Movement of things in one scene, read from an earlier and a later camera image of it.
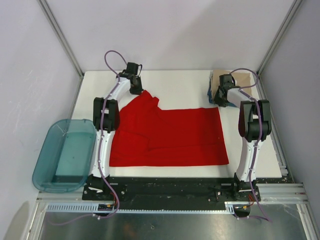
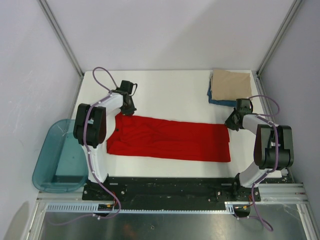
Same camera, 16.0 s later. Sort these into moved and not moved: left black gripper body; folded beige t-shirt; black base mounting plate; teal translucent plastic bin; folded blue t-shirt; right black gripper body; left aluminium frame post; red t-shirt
Moved: right black gripper body; red t-shirt; left black gripper body
Not moved: folded blue t-shirt; folded beige t-shirt; teal translucent plastic bin; left aluminium frame post; black base mounting plate
